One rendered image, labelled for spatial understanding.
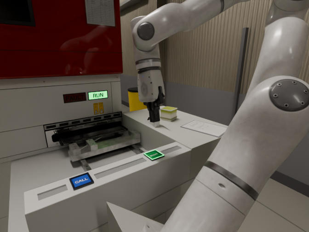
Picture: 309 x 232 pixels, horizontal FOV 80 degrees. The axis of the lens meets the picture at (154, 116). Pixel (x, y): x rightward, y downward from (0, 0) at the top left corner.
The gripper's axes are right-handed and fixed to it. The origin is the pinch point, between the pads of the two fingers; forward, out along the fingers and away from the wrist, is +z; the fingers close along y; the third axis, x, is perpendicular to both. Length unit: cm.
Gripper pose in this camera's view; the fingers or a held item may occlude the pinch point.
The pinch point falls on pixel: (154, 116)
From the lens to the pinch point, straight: 63.7
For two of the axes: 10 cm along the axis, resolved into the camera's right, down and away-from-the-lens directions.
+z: 1.2, 9.8, 1.2
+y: 5.7, 0.3, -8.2
